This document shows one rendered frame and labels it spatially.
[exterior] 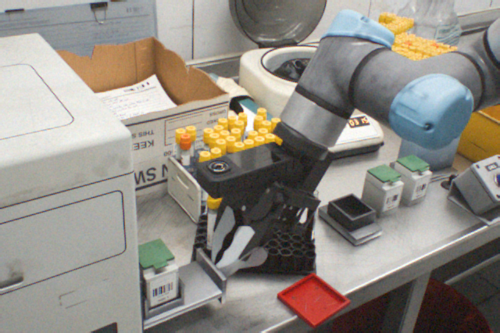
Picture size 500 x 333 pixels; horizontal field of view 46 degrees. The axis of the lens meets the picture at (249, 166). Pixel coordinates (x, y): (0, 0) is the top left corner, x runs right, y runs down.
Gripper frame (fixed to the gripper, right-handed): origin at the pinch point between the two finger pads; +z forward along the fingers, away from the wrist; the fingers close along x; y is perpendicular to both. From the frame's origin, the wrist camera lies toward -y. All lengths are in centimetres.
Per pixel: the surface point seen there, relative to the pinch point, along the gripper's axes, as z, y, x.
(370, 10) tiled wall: -46, 68, 60
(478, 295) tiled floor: 16, 157, 29
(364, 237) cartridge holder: -9.4, 23.3, -1.5
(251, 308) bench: 2.5, 5.2, -4.1
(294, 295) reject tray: -0.7, 10.3, -5.3
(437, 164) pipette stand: -22.7, 44.1, 6.4
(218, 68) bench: -16, 31, 58
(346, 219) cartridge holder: -10.3, 21.3, 1.4
